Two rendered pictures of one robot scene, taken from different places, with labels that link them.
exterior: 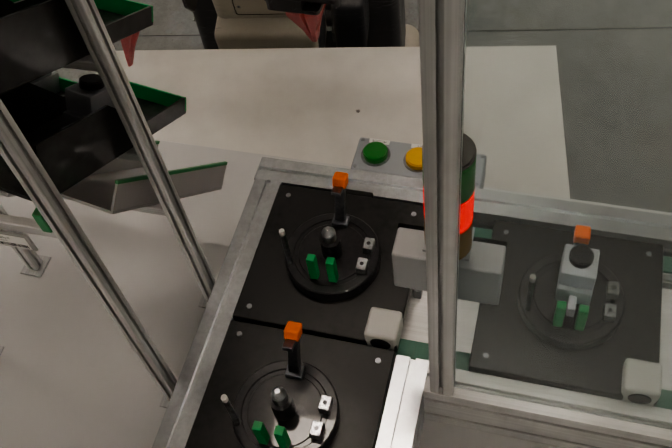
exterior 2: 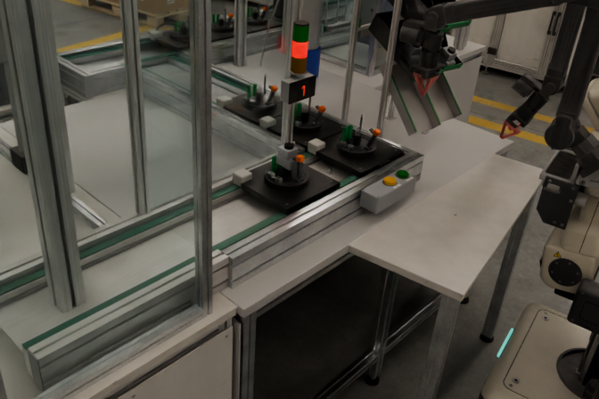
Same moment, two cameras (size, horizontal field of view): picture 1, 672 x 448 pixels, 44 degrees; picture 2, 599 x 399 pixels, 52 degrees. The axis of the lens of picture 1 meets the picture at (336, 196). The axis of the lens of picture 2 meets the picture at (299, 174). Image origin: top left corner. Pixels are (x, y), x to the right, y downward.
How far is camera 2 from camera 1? 2.15 m
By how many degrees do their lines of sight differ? 77
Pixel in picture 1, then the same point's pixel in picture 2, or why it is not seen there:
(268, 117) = (469, 192)
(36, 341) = (388, 125)
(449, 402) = not seen: hidden behind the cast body
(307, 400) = (303, 124)
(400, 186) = (379, 175)
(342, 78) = (483, 219)
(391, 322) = (315, 142)
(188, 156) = (457, 169)
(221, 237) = not seen: hidden behind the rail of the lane
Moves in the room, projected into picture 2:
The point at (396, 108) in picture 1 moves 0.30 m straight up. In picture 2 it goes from (448, 224) to (468, 141)
